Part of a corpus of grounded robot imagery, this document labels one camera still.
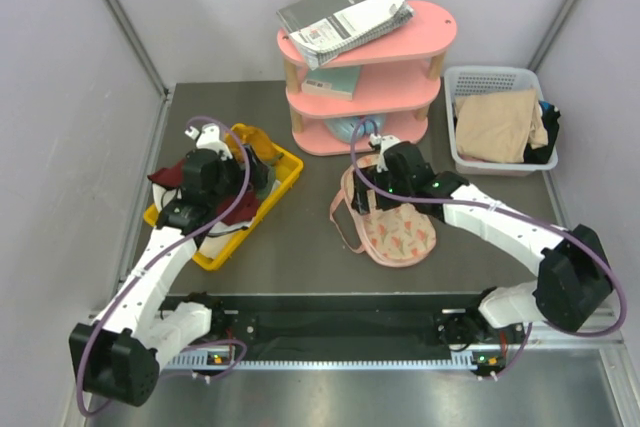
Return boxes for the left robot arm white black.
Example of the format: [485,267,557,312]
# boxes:
[69,145,268,406]

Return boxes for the black garment in basket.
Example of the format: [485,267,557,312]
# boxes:
[523,101,561,164]

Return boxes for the floral mesh laundry bag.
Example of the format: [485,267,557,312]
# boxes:
[329,165,437,268]

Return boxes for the grey cable duct rail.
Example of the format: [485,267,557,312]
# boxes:
[165,350,505,372]

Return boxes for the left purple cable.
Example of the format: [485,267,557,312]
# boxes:
[75,115,250,417]

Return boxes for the orange mesh garment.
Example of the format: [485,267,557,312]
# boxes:
[224,124,282,165]

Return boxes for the grey spiral notebook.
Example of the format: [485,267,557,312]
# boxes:
[277,0,414,69]

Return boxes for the pink three-tier shelf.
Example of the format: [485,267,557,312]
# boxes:
[277,0,458,156]

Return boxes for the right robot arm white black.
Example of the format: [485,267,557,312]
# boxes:
[352,134,618,343]

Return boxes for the maroon red bra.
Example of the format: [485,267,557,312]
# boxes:
[147,158,261,226]

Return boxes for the light blue slippers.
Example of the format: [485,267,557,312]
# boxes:
[324,114,386,143]

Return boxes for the white bra black straps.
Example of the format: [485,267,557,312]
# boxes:
[152,181,281,261]

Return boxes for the grey plastic basket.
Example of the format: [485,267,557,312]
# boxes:
[443,66,558,177]

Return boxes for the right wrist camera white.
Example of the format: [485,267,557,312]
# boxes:
[369,133,401,173]

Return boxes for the teal book on shelf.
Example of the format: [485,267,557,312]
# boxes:
[301,66,361,101]

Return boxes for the beige folded garment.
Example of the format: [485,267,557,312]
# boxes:
[454,89,539,164]

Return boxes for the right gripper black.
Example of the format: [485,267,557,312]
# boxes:
[353,164,414,215]

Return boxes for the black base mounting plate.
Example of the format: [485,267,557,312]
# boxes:
[159,294,526,362]

